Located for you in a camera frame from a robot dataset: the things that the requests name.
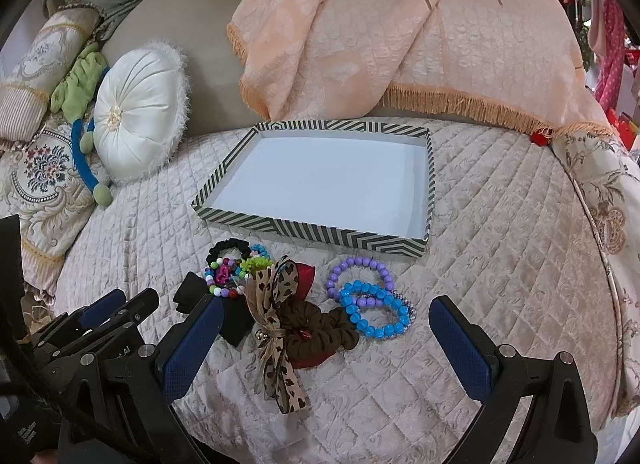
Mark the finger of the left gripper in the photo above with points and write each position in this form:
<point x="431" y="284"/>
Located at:
<point x="135" y="310"/>
<point x="101" y="310"/>

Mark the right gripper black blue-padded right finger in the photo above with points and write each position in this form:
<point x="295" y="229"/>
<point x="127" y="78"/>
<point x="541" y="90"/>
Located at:
<point x="557" y="425"/>

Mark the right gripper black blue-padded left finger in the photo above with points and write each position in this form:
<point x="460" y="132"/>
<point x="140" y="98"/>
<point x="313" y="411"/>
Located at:
<point x="132" y="395"/>

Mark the black bow hair clip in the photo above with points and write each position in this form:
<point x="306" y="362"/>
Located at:
<point x="237" y="321"/>

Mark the leopard print ribbon bow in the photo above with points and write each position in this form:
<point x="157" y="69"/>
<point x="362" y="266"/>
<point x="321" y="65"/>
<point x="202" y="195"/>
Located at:
<point x="266" y="290"/>

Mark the brown scrunchie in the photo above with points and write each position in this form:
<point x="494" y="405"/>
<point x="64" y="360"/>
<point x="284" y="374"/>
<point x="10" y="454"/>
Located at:
<point x="343" y="334"/>

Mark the red bow hair clip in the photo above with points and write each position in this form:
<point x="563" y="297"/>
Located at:
<point x="306" y="276"/>

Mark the embroidered floral pillow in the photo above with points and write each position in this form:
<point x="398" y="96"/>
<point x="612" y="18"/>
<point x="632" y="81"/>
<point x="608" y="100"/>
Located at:
<point x="41" y="186"/>

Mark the white round satin cushion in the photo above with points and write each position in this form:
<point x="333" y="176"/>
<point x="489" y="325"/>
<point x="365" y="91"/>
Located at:
<point x="141" y="111"/>

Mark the green blue plush toy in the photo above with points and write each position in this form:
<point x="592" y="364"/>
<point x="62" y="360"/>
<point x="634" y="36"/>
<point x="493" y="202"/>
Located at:
<point x="72" y="97"/>

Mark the cream bolster pillow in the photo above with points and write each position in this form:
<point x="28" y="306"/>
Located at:
<point x="26" y="93"/>

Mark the striped black white tray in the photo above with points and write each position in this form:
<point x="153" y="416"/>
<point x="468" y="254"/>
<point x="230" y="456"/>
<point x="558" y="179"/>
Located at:
<point x="351" y="183"/>

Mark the peach fringed blanket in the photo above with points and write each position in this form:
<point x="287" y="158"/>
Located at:
<point x="510" y="63"/>

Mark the neon colourful hair ties cluster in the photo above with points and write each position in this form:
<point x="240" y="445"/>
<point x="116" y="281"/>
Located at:
<point x="259" y="259"/>

